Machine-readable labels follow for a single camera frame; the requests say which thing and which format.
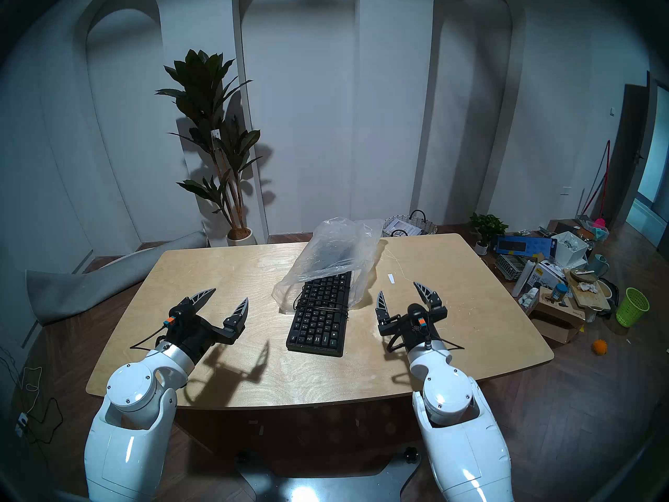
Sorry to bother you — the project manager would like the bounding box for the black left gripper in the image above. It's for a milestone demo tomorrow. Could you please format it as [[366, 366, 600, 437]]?
[[158, 288, 250, 366]]

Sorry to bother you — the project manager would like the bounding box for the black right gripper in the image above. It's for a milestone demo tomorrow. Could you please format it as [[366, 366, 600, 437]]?
[[375, 281, 449, 353]]

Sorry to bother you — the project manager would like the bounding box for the black computer keyboard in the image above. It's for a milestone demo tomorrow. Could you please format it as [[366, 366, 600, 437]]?
[[286, 237, 361, 358]]

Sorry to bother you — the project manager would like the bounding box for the clear plastic bag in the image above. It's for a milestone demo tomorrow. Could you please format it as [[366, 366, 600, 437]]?
[[272, 217, 387, 314]]

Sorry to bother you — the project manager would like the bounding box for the metal dish rack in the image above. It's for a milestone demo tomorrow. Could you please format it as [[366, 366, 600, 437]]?
[[495, 254, 531, 281]]

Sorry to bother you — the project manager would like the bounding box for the small potted green plant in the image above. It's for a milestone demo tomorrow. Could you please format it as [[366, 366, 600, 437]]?
[[469, 212, 509, 256]]

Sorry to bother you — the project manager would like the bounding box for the white paper roll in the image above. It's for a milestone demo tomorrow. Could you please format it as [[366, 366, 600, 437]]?
[[512, 259, 538, 298]]

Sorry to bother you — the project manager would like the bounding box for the blue product box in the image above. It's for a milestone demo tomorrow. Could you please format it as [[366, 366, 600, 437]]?
[[495, 235, 557, 258]]

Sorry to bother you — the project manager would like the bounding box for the grey rolled mat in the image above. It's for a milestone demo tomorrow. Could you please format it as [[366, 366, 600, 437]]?
[[25, 230, 209, 326]]

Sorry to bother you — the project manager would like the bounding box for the white printed carton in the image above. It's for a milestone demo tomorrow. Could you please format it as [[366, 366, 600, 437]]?
[[528, 260, 568, 292]]

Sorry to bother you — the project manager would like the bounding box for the brown cardboard box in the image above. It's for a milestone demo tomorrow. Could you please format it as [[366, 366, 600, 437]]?
[[530, 287, 589, 345]]

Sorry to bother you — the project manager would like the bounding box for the white plastic bin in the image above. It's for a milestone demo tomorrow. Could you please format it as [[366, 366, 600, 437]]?
[[551, 231, 594, 269]]

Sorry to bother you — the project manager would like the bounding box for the wooden cutting board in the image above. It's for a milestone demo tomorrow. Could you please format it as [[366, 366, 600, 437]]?
[[564, 268, 611, 312]]

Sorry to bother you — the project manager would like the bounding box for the tall potted plant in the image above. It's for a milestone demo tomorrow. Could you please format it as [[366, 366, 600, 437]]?
[[155, 49, 263, 247]]

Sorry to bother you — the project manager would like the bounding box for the white bowl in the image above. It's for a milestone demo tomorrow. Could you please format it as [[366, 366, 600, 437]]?
[[596, 279, 620, 318]]

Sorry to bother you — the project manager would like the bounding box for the green plastic waste basket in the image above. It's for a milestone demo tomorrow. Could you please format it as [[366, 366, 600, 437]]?
[[615, 288, 650, 328]]

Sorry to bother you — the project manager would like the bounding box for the dark brown door leaf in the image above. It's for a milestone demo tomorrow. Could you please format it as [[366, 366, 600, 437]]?
[[612, 83, 651, 230]]

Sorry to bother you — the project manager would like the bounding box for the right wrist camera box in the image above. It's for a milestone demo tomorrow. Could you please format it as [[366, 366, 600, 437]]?
[[407, 303, 431, 333]]

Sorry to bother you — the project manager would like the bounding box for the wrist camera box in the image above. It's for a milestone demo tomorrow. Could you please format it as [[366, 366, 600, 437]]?
[[166, 297, 198, 327], [407, 303, 431, 333]]

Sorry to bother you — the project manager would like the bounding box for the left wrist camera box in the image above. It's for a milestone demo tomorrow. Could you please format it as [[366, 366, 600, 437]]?
[[166, 297, 198, 327]]

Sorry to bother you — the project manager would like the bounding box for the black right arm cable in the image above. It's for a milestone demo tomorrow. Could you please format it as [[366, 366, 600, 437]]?
[[383, 333, 466, 356]]

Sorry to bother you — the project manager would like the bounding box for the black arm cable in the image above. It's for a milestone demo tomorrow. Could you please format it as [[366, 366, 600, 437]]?
[[130, 324, 172, 350], [383, 333, 466, 356]]

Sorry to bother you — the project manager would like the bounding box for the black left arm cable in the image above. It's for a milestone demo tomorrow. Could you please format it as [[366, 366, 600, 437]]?
[[130, 324, 172, 350]]

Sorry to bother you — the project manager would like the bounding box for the wicker basket with handle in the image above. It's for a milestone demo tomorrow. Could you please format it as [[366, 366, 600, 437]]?
[[382, 210, 439, 238]]

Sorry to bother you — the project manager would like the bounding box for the black floor cable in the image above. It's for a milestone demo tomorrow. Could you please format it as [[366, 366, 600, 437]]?
[[21, 396, 64, 445]]

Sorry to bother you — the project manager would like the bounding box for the white floor cable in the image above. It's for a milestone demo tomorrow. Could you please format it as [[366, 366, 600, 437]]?
[[10, 364, 43, 402]]

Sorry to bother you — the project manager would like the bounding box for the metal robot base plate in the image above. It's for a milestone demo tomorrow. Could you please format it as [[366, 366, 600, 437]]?
[[235, 446, 423, 502]]

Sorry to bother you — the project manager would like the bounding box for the red handled broom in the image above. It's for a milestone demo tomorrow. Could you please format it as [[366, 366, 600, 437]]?
[[580, 140, 611, 230]]

